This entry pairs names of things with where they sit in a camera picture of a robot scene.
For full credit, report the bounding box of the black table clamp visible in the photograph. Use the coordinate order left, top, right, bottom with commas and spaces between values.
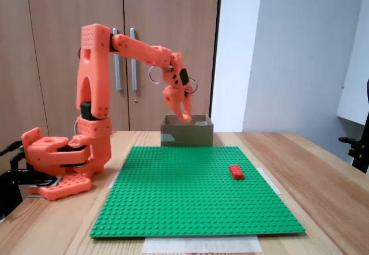
0, 168, 58, 220

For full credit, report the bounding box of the gripper servo cable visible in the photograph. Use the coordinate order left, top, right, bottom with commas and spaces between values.
148, 64, 199, 95

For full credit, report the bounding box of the red lego block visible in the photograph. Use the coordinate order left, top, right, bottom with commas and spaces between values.
229, 164, 246, 181

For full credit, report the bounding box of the black stand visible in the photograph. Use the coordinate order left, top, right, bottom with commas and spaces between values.
338, 78, 369, 175

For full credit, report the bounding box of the black power cable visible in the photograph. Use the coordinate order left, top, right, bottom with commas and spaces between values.
0, 141, 24, 156

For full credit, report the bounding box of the brown wooden cabinet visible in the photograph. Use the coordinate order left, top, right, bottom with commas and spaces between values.
0, 0, 223, 158

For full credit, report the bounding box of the green lego baseplate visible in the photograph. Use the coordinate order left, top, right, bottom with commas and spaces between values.
89, 146, 306, 239

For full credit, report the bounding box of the wide masking tape strip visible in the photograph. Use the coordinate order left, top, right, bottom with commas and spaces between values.
142, 235, 262, 254

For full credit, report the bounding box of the silver cabinet door handle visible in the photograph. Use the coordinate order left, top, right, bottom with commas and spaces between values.
129, 28, 138, 92
112, 28, 122, 91

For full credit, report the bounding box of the open cardboard box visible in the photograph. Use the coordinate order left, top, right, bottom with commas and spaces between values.
160, 114, 214, 148

